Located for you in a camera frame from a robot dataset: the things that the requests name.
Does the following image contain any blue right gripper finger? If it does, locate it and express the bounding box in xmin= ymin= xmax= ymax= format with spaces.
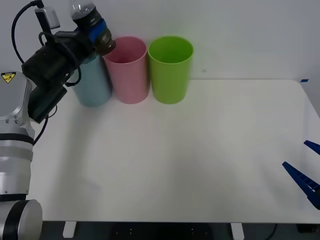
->
xmin=281 ymin=161 xmax=320 ymax=211
xmin=303 ymin=140 xmax=320 ymax=156

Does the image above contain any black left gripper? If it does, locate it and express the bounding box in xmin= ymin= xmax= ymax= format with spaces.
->
xmin=53 ymin=19 xmax=109 ymax=64

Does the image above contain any clear bottle with dark label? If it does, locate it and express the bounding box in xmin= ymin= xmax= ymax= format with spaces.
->
xmin=70 ymin=0 xmax=117 ymax=56

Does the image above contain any pale blue plastic bin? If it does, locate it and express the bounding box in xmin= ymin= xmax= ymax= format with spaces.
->
xmin=71 ymin=55 xmax=113 ymax=108

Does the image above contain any pink plastic bin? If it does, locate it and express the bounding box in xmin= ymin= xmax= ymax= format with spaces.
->
xmin=102 ymin=36 xmax=151 ymax=105

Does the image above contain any white table leg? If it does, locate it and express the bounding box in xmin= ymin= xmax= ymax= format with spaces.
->
xmin=62 ymin=221 xmax=77 ymax=239
xmin=230 ymin=222 xmax=245 ymax=240

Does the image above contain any green plastic bin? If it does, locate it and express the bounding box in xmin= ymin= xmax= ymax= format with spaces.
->
xmin=147 ymin=35 xmax=194 ymax=105

